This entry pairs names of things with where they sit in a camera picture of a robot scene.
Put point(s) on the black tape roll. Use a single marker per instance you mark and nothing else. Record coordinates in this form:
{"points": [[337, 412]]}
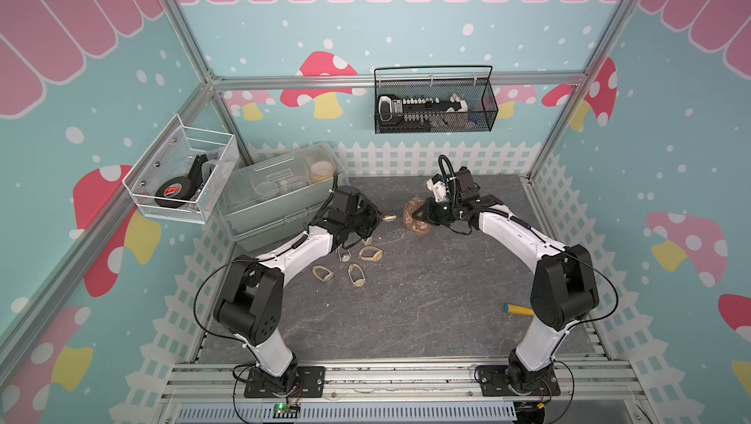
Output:
{"points": [[175, 193]]}

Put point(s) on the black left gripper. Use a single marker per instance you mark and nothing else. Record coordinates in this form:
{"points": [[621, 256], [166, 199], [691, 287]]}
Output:
{"points": [[375, 217]]}

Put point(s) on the black wire mesh basket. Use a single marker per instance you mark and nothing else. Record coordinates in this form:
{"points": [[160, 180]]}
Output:
{"points": [[434, 99]]}

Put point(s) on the clear acrylic wall bin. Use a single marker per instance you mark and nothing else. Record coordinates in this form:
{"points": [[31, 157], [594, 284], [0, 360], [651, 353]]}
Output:
{"points": [[207, 157]]}

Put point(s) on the green yellow toy paddle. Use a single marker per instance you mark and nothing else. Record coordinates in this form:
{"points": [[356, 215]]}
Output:
{"points": [[518, 310]]}

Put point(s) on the translucent green storage box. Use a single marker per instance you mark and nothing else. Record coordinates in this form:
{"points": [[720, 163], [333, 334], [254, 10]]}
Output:
{"points": [[274, 199]]}

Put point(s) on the green lit circuit board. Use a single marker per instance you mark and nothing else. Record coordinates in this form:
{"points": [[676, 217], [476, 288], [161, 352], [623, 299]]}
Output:
{"points": [[286, 411]]}

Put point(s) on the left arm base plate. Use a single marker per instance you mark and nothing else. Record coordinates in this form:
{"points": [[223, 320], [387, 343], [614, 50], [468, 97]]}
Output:
{"points": [[298, 382]]}

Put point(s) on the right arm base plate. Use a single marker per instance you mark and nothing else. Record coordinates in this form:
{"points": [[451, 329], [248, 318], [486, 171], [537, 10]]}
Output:
{"points": [[516, 381]]}

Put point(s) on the cream watch front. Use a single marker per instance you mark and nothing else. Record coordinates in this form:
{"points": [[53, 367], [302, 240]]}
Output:
{"points": [[344, 255]]}

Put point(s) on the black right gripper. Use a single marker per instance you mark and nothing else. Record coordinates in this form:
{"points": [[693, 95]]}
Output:
{"points": [[426, 211]]}

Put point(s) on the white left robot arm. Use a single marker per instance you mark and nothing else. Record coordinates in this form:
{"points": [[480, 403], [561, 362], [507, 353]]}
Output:
{"points": [[250, 301]]}

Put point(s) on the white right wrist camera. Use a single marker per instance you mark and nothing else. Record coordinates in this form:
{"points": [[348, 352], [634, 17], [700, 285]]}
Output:
{"points": [[438, 188]]}

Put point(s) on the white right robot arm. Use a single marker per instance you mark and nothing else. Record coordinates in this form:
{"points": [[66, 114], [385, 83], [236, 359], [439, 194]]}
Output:
{"points": [[564, 290]]}

